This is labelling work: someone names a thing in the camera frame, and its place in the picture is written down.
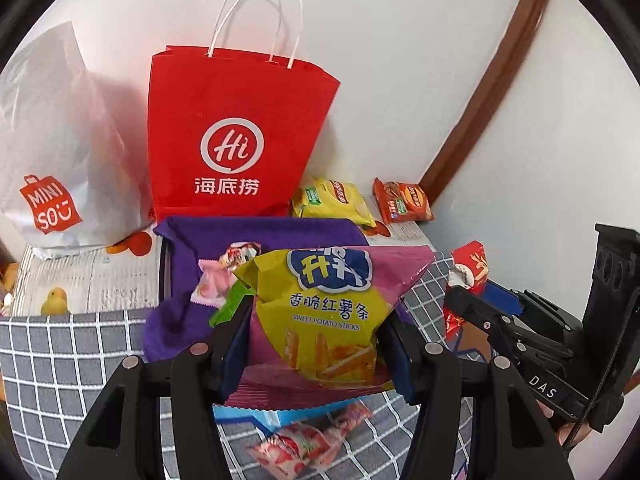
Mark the yellow snack packet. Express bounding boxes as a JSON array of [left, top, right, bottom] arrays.
[[291, 177, 377, 228]]

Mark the brown wooden door frame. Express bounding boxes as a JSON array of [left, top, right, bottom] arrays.
[[417, 0, 556, 202]]

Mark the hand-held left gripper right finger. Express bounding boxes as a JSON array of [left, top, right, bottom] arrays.
[[381, 310, 573, 480]]

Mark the red orange snack packet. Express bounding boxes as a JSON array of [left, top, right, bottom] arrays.
[[372, 178, 435, 226]]

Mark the grey checked cloth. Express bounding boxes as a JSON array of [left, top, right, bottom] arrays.
[[0, 252, 483, 480]]

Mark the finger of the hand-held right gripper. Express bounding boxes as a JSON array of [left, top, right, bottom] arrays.
[[444, 286, 576, 362], [482, 280, 583, 335]]

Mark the red paper bag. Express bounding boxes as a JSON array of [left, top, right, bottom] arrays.
[[147, 0, 341, 223]]

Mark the pink strawberry snack packet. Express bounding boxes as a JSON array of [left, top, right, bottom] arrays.
[[247, 422, 343, 476], [320, 400, 373, 437]]

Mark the red white snack packet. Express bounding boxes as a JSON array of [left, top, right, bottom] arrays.
[[442, 241, 488, 343]]

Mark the person's right hand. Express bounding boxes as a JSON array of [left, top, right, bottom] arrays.
[[537, 400, 598, 450]]

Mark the pink peach candy packet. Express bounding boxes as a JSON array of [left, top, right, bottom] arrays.
[[191, 259, 242, 308]]

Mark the purple towel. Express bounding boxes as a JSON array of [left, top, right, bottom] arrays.
[[142, 216, 371, 363]]

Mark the fruit and bird printed tablecloth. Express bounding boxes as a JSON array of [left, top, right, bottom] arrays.
[[10, 192, 437, 317]]

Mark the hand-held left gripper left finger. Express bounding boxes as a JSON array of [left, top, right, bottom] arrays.
[[57, 292, 257, 480]]

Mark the small red white wrapped candy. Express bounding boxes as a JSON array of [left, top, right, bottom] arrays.
[[218, 241, 262, 273]]

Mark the yellow purple potato stick bag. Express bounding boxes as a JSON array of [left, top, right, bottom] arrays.
[[210, 246, 437, 408]]

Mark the white plastic shopping bag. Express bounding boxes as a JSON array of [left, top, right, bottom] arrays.
[[0, 21, 153, 261]]

